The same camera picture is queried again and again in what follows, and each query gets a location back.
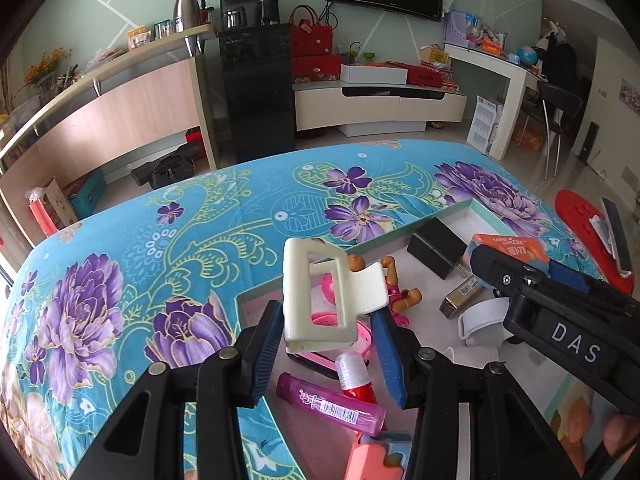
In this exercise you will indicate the purple desk organizer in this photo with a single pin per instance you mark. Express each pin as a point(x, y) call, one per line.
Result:
point(457, 30)

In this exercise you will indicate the red handbag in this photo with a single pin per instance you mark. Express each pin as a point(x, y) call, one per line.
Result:
point(310, 37)

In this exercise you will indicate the purple tube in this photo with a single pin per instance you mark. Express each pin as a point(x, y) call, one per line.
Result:
point(325, 405)

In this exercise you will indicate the yellow flowers in vase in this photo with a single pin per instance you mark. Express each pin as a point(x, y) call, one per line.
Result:
point(47, 67)

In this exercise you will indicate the white flat box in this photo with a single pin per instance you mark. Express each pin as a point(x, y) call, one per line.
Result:
point(372, 74)

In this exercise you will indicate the gold patterned lighter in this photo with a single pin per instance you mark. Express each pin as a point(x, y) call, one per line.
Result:
point(460, 300)

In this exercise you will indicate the black chair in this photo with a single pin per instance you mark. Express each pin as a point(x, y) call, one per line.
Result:
point(562, 105)

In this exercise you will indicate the steel thermos jug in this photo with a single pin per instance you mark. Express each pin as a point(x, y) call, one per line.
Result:
point(187, 10)

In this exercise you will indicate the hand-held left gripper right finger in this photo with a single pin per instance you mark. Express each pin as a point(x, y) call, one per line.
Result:
point(387, 360)

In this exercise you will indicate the white television stand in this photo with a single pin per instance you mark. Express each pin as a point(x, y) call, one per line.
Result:
point(380, 107)

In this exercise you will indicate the black water dispenser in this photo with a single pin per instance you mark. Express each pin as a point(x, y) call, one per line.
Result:
point(260, 100)

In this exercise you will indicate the white charger with round hole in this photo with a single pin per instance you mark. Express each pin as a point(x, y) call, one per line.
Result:
point(480, 317)

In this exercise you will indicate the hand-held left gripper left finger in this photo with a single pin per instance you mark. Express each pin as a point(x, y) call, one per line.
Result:
point(265, 355)

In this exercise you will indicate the small globe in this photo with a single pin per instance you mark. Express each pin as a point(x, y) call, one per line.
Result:
point(528, 55)

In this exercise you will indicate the shallow white and teal box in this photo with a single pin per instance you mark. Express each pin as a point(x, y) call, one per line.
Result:
point(435, 335)

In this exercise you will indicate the pink gift bag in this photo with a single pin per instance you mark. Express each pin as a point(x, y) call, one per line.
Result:
point(47, 210)

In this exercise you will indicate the brown toy dog figure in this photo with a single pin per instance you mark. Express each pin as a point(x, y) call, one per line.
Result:
point(395, 287)

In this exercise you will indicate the pink smart band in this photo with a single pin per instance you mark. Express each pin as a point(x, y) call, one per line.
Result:
point(327, 322)

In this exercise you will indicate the white printed paper board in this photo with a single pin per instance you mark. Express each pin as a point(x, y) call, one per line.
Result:
point(485, 125)

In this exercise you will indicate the red glue bottle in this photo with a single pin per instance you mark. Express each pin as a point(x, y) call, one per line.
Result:
point(360, 390)

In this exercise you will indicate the black power adapter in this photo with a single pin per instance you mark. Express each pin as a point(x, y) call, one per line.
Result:
point(435, 247)

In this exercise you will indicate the red plastic stool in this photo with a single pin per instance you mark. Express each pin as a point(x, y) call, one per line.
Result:
point(580, 220)

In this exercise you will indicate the red flat boxes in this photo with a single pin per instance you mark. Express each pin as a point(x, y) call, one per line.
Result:
point(430, 76)

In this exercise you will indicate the white desk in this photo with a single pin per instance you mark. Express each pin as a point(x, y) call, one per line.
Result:
point(510, 90)

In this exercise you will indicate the curved wooden counter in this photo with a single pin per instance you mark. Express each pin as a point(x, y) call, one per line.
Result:
point(125, 105)

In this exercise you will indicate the blue crate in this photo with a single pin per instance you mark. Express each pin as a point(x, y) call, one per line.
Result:
point(87, 192)

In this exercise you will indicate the red gift box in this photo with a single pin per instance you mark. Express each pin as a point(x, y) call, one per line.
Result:
point(315, 70)

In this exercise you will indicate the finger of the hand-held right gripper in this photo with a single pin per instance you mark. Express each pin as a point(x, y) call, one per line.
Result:
point(567, 276)
point(507, 278)

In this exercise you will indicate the black bag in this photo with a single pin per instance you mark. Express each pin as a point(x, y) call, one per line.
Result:
point(162, 170)

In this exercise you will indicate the small red box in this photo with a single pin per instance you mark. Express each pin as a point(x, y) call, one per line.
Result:
point(195, 145)

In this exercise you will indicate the white hair claw clip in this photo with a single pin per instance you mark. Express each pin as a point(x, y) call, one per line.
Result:
point(295, 300)

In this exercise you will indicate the person's right hand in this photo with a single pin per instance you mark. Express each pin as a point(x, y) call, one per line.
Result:
point(620, 432)

